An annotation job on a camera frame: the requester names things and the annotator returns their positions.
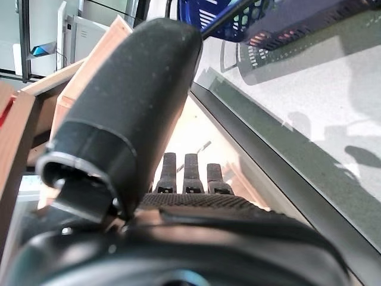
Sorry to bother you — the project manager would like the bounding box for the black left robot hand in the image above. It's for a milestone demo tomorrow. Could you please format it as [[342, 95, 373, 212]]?
[[0, 17, 351, 286]]

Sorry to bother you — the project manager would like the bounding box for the blue plastic shopping basket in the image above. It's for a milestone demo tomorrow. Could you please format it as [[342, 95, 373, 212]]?
[[177, 0, 274, 41]]

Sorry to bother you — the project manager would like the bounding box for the wooden slatted crate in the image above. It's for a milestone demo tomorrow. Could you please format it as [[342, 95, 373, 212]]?
[[0, 14, 271, 260]]

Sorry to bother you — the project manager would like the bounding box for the black tripod pole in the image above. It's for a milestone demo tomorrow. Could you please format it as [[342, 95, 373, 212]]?
[[17, 0, 32, 83]]

